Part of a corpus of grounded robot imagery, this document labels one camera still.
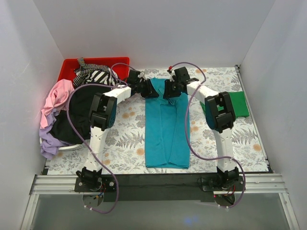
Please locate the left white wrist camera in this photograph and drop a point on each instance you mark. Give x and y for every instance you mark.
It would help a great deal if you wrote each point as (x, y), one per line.
(144, 74)

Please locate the floral patterned table mat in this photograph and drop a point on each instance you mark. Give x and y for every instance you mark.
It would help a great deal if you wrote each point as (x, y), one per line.
(124, 149)

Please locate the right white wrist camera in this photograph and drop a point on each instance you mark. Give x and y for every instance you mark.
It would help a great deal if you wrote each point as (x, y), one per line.
(172, 74)

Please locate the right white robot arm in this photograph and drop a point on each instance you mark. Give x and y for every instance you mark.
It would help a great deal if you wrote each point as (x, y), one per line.
(220, 118)

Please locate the pink t shirt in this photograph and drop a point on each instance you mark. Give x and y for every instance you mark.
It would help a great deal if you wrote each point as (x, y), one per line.
(56, 99)

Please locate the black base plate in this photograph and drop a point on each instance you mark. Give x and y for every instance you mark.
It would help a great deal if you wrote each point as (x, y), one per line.
(172, 187)

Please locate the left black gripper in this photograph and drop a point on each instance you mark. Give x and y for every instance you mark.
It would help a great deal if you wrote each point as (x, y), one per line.
(148, 87)

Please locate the black white striped shirt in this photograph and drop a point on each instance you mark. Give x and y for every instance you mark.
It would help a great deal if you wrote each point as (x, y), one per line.
(93, 73)

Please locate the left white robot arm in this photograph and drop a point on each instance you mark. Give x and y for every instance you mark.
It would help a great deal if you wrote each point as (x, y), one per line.
(102, 117)

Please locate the teal t shirt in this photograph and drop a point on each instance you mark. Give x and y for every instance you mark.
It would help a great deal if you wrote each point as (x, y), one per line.
(165, 140)

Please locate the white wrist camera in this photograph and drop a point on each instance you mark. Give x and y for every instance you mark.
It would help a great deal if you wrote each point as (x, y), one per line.
(172, 74)
(144, 74)

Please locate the green folded t shirt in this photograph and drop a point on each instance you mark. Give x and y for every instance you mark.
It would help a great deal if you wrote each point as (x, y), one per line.
(239, 105)

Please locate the aluminium mounting rail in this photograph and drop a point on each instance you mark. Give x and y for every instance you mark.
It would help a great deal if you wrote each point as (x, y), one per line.
(71, 184)

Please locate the lavender t shirt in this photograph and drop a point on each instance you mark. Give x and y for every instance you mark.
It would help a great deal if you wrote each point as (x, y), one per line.
(49, 145)

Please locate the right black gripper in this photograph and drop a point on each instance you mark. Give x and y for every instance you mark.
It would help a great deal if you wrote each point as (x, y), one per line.
(170, 89)

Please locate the black t shirt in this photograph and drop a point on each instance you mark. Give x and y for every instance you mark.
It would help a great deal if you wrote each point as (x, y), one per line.
(79, 109)

